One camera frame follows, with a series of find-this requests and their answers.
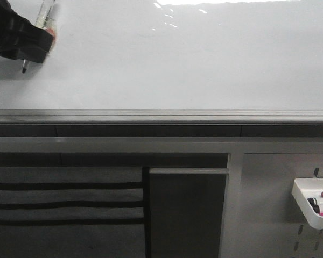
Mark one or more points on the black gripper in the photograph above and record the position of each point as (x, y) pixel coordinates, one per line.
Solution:
(19, 39)

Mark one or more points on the white metal whiteboard stand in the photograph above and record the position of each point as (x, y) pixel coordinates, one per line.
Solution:
(260, 216)

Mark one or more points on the dark grey hanging panel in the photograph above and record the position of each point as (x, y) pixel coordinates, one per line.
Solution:
(186, 211)

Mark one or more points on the white marker tray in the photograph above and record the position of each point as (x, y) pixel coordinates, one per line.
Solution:
(304, 188)

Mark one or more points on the white whiteboard with aluminium frame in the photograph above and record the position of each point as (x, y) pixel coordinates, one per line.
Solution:
(176, 60)

